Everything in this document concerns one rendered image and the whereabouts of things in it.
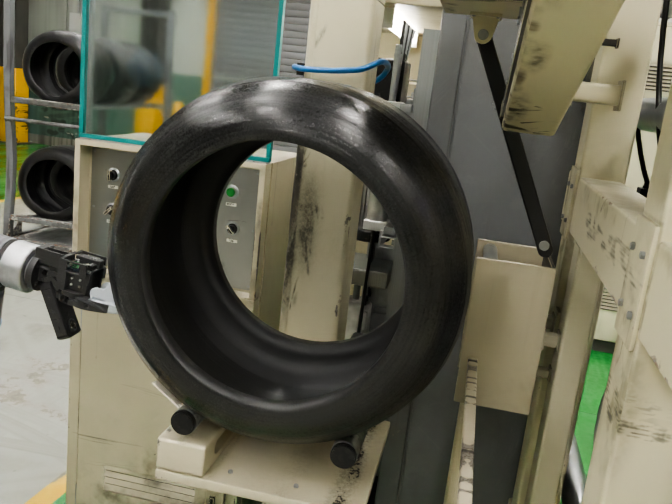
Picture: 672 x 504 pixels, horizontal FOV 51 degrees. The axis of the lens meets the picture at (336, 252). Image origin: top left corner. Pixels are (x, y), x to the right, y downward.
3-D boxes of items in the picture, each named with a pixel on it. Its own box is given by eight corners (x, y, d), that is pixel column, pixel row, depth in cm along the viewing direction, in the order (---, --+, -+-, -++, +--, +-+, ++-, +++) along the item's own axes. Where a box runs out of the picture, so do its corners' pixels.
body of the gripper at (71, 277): (88, 267, 123) (27, 248, 125) (81, 312, 125) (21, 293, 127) (111, 258, 131) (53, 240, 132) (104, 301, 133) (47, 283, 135)
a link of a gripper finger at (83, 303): (104, 308, 124) (59, 293, 125) (102, 316, 124) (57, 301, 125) (117, 300, 128) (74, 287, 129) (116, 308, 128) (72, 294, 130)
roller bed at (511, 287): (457, 366, 160) (478, 238, 153) (524, 378, 157) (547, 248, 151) (453, 401, 141) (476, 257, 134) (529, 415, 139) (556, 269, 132)
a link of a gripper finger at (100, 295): (137, 290, 123) (89, 275, 124) (131, 321, 125) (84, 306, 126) (145, 285, 126) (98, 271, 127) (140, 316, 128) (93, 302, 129)
